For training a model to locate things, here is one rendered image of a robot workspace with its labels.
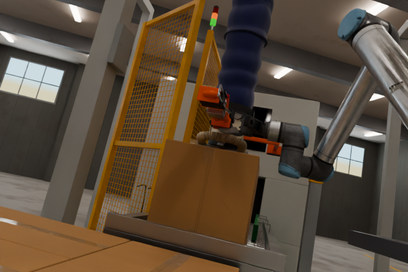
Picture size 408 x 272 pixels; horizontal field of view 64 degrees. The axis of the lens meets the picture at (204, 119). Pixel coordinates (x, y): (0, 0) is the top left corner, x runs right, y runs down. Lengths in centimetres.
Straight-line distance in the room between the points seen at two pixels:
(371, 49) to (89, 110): 174
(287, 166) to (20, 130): 1105
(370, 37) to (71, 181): 185
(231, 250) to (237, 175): 28
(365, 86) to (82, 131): 170
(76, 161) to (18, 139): 972
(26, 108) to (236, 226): 1105
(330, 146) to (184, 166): 60
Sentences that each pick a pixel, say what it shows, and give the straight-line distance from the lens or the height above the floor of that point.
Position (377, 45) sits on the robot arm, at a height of 131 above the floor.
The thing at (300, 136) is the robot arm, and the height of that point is 106.
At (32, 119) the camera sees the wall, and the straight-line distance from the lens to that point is 1194.
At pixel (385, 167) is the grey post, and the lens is 438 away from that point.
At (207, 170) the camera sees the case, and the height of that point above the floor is 85.
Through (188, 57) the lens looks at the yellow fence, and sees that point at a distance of 229.
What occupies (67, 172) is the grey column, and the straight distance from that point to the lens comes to 230.
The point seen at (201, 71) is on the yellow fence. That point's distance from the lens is 275.
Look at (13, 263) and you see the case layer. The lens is 85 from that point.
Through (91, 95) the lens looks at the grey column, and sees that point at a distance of 234.
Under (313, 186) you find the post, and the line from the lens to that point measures 185.
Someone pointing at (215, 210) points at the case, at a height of 70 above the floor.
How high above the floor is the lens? 78
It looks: 12 degrees up
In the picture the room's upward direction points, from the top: 12 degrees clockwise
